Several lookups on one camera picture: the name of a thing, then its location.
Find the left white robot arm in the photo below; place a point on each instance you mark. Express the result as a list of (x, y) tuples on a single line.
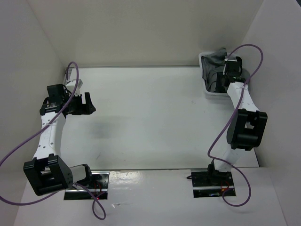
[(47, 172)]

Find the white plastic laundry basket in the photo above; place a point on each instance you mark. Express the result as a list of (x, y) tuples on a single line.
[(210, 95)]

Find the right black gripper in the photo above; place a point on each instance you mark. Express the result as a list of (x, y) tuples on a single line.
[(219, 77)]

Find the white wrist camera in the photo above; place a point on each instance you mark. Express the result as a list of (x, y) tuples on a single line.
[(71, 86), (230, 66)]

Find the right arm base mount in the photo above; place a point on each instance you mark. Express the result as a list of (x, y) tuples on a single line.
[(205, 185)]

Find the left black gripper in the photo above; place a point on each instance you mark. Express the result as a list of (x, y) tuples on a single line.
[(86, 108)]

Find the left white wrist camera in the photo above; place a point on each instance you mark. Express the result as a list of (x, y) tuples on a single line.
[(71, 86)]

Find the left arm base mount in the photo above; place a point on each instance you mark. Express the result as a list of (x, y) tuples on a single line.
[(98, 187)]

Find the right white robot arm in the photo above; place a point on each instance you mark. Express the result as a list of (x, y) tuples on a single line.
[(246, 129)]

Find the grey pleated skirt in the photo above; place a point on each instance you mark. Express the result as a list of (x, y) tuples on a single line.
[(214, 63)]

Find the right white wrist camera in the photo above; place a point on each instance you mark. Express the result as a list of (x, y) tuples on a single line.
[(230, 66)]

